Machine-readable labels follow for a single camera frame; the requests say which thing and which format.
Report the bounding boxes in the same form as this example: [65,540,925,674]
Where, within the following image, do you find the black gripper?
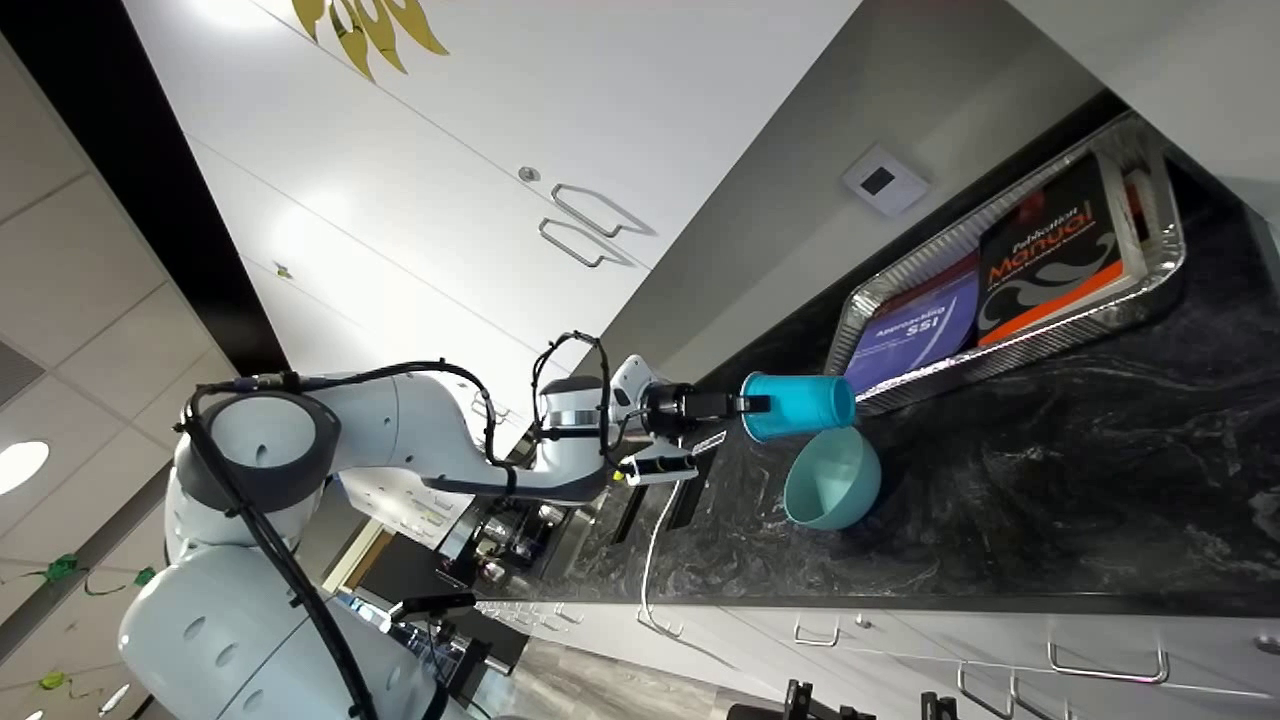
[645,381,772,460]

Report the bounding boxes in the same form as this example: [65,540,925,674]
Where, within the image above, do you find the light blue plastic cup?
[736,370,864,450]

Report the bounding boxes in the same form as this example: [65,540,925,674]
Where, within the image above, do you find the teal bowl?
[777,423,888,535]

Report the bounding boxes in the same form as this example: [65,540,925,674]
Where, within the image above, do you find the round ceiling light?
[0,437,55,499]

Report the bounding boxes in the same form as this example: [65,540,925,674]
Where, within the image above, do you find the purple book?
[842,268,987,399]

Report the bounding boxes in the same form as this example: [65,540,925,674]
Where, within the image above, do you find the white cable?
[633,482,687,632]

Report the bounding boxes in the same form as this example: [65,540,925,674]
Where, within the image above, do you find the silver drawer handle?
[788,616,848,651]
[1046,640,1175,692]
[953,660,1031,720]

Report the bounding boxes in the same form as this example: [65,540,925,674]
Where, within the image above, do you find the silver cabinet door handle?
[536,213,633,277]
[547,182,659,243]

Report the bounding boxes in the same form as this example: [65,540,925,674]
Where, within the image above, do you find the white wall switch plate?
[842,141,935,225]

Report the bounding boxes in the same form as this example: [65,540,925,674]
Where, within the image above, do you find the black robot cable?
[176,329,620,720]

